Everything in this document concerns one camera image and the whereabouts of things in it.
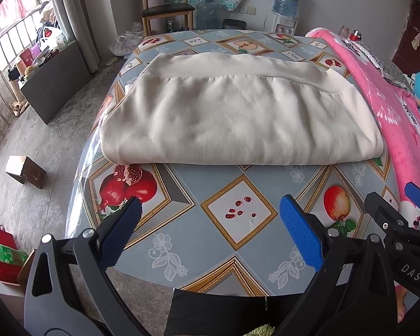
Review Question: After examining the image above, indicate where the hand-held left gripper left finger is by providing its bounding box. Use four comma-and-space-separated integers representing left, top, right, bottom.
24, 196, 151, 336

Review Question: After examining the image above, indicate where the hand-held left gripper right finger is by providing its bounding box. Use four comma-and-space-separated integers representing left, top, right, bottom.
273, 194, 398, 336

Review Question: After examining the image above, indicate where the beige zip jacket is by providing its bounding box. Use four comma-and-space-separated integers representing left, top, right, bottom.
99, 52, 385, 166

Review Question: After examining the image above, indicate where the pink floral blanket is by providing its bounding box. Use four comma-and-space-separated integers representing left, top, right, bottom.
304, 27, 420, 233

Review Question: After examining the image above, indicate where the fruit print tablecloth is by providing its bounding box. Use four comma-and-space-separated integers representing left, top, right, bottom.
66, 29, 412, 296

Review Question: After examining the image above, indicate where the green fuzzy cloth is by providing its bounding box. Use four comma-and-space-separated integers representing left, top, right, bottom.
244, 324, 275, 336

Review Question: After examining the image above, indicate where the small wooden box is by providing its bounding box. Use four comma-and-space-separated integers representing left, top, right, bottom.
4, 155, 47, 190

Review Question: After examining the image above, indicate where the green glass bottle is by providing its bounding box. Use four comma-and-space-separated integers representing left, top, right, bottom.
0, 243, 29, 265

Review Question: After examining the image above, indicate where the silver glitter cushion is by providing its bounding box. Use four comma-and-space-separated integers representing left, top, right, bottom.
353, 40, 415, 93

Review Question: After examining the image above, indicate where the dark grey cabinet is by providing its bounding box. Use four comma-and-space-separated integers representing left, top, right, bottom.
20, 39, 92, 125

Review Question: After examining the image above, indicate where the white plastic bag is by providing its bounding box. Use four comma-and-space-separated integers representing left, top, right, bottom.
109, 22, 145, 57

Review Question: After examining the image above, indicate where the white water dispenser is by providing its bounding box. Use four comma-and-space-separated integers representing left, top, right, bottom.
270, 15, 299, 36

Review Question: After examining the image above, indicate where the black trash bin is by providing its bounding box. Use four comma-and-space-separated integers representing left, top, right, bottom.
222, 18, 248, 31

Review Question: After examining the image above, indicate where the grey curtain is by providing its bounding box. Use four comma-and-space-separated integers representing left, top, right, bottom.
51, 0, 100, 74

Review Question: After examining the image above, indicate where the wooden chair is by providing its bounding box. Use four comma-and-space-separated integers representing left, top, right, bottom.
138, 0, 196, 37

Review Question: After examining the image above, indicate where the empty translucent water jug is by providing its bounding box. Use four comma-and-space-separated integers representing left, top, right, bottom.
195, 0, 225, 30

